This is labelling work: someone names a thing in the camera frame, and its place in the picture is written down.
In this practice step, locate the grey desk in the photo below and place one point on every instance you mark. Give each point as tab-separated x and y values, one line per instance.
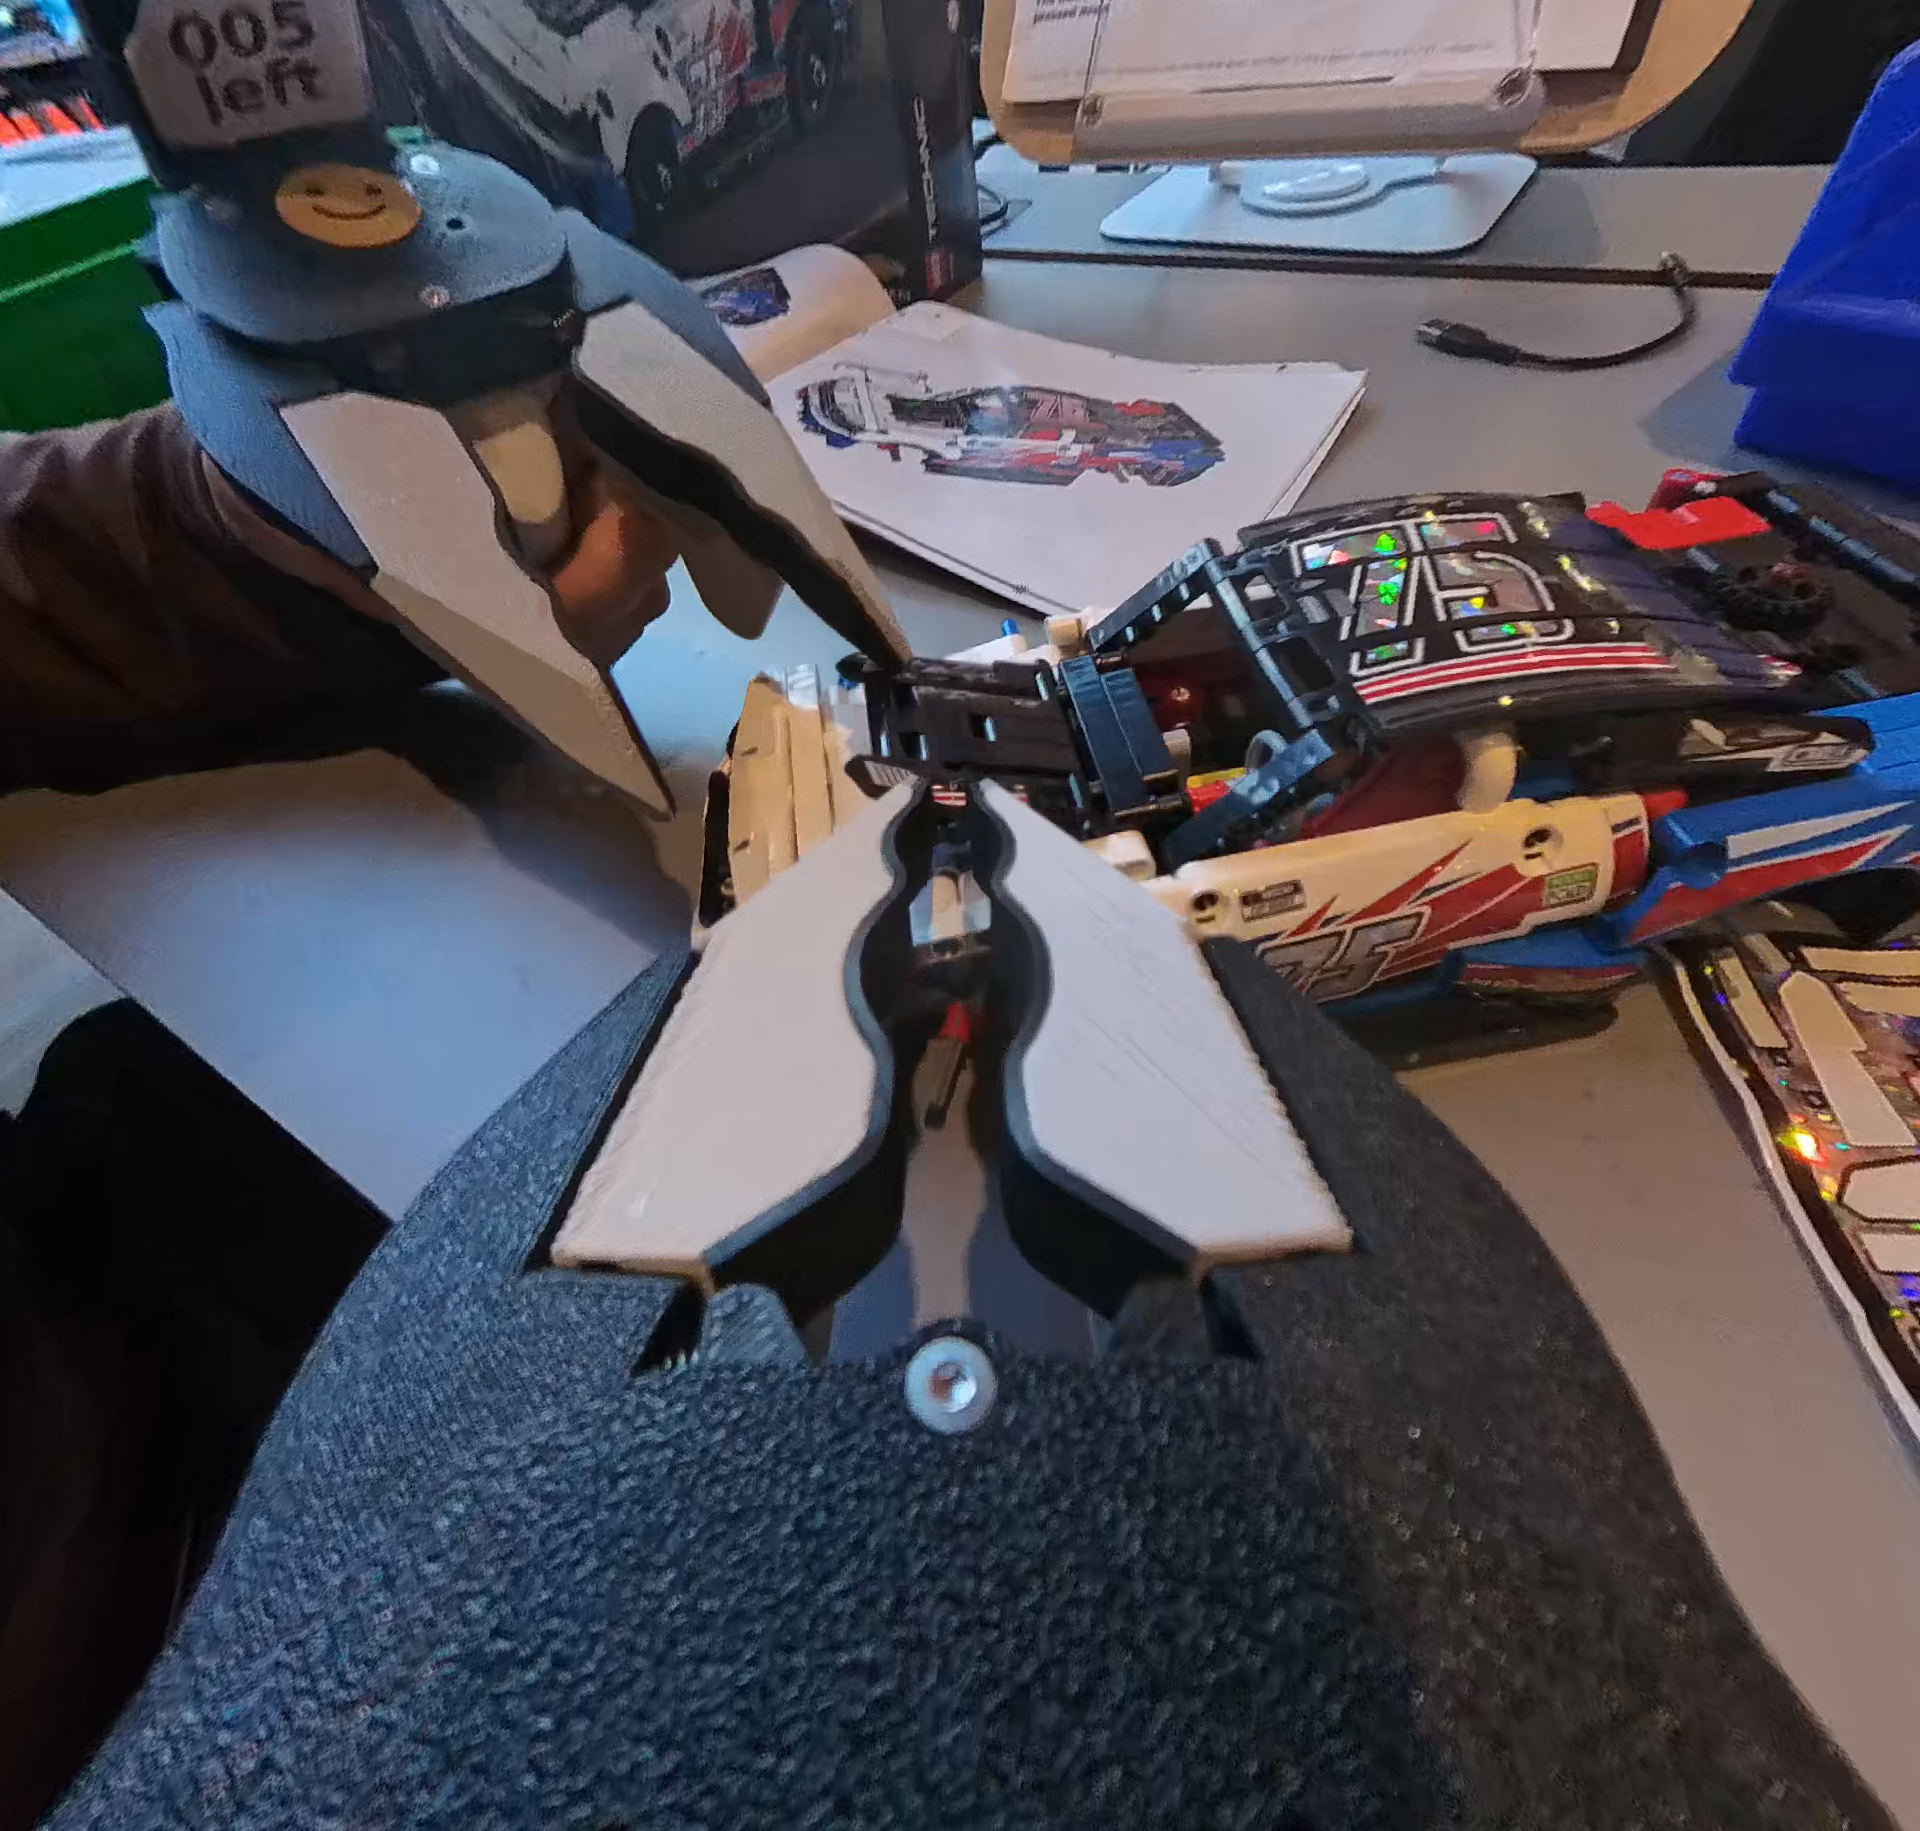
1575	1187

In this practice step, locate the green storage bin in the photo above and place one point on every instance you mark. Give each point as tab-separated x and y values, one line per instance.
75	317

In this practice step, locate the person's left hand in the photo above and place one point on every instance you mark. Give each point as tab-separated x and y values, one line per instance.
614	573

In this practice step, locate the toy car set box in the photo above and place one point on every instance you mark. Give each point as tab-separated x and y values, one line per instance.
675	61

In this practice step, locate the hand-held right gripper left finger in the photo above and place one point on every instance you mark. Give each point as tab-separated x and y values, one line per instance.
751	1097

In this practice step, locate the white toy brick panel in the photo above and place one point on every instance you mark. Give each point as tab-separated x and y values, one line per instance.
781	783

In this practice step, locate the printed instruction sheet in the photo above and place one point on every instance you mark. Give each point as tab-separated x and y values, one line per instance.
1321	1

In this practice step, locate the person's left forearm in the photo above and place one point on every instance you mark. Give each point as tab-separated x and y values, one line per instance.
181	603

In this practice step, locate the holographic sticker sheet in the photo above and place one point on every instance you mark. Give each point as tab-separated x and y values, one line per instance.
1845	1083

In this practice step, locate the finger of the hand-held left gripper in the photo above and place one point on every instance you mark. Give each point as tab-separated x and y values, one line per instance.
434	541
721	437

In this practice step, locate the blue storage bin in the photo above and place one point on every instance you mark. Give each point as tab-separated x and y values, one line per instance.
1845	331

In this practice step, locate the thick instruction booklet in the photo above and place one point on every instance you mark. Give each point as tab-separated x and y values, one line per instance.
1050	511

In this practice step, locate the toy brick race car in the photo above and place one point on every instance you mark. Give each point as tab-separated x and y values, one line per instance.
1425	813

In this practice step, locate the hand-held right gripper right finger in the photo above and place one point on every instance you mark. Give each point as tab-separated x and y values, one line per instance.
1170	1097

